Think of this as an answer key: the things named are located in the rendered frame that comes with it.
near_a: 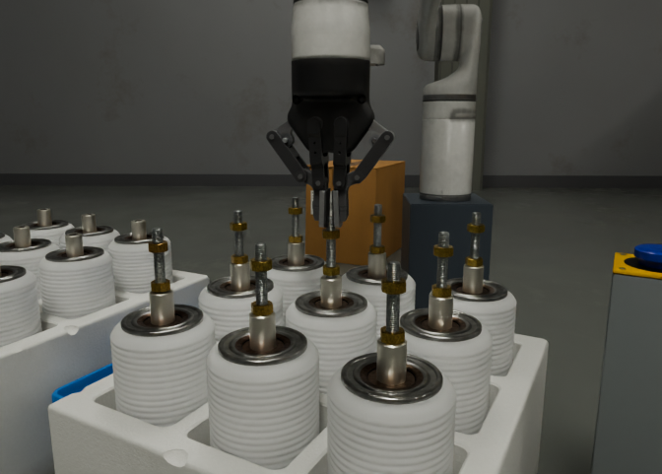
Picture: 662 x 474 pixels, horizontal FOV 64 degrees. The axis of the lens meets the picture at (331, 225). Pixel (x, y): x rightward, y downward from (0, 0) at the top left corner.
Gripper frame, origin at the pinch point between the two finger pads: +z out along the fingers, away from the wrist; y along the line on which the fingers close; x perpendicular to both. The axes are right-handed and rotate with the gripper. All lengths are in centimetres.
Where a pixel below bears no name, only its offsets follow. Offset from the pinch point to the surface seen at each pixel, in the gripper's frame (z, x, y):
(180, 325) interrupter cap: 10.0, -9.1, -12.4
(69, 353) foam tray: 20.3, 3.4, -34.5
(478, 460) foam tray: 17.3, -13.5, 14.3
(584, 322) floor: 36, 68, 44
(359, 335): 12.1, -3.3, 3.4
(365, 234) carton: 26, 104, -10
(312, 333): 11.6, -4.7, -0.9
